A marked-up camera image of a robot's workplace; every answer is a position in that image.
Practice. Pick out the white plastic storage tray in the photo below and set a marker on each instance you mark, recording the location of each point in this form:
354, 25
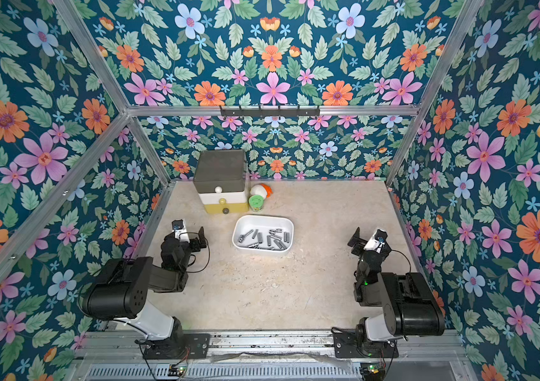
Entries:
264, 222

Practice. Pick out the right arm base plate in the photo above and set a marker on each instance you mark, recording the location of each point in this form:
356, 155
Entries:
352, 344

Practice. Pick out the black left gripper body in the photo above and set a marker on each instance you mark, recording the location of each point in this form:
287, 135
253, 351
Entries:
194, 243

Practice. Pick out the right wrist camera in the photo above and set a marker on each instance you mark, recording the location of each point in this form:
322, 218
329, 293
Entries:
378, 242

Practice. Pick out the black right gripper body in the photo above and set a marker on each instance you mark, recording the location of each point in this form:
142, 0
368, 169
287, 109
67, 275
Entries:
362, 244

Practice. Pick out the black wall hook rail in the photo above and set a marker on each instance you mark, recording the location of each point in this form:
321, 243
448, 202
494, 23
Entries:
269, 111

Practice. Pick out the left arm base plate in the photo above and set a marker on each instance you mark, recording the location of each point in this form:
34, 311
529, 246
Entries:
193, 346

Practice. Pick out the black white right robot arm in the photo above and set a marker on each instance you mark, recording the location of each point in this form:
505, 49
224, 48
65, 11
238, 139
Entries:
408, 305

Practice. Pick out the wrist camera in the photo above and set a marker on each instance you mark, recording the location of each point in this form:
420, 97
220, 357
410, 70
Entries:
378, 242
179, 230

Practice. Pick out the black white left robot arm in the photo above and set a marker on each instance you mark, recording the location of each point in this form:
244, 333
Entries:
120, 294

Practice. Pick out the aluminium front rail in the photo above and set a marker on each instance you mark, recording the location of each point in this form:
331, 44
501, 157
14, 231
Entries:
274, 355

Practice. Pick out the white orange ball toy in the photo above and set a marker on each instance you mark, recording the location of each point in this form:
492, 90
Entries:
261, 190

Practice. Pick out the sockets pile in tray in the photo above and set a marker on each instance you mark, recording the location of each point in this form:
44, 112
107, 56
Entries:
273, 239

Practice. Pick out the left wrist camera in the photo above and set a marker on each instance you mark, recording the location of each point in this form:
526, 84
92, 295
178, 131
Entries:
179, 230

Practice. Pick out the grey white yellow drawer box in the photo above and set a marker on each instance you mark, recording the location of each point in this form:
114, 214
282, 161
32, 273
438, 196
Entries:
221, 181

